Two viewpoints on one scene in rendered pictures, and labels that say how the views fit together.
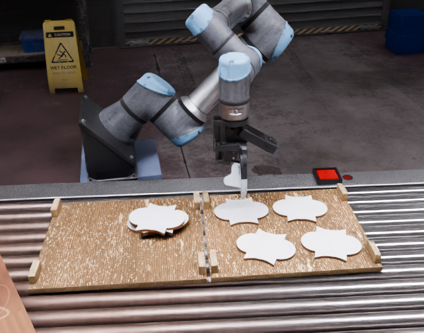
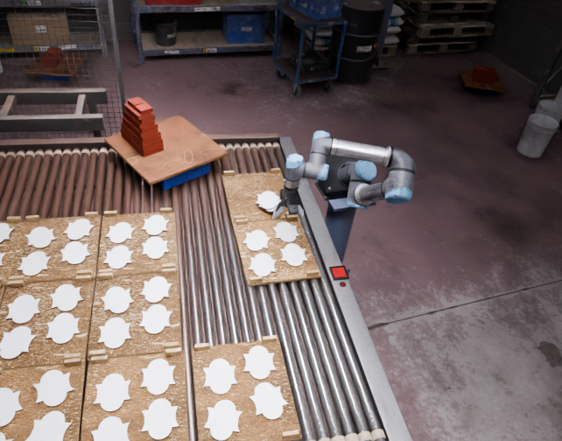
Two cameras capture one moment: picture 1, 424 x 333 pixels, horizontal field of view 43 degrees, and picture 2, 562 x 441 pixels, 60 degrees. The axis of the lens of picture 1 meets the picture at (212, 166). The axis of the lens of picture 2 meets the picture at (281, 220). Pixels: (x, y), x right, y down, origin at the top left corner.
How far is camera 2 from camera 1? 2.12 m
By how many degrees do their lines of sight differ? 61
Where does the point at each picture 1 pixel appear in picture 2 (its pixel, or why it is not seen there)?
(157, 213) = (270, 199)
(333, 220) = (285, 269)
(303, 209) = (291, 255)
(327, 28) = not seen: outside the picture
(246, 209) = (286, 233)
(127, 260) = (242, 198)
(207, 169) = (523, 306)
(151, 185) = (310, 201)
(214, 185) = (316, 224)
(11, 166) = (455, 192)
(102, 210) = (278, 185)
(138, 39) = not seen: outside the picture
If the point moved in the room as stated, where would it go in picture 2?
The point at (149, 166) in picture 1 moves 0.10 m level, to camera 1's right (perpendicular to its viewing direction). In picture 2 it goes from (341, 203) to (346, 214)
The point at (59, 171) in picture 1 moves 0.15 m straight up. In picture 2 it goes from (464, 216) to (470, 203)
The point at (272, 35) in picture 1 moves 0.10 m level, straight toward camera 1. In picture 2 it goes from (388, 185) to (366, 185)
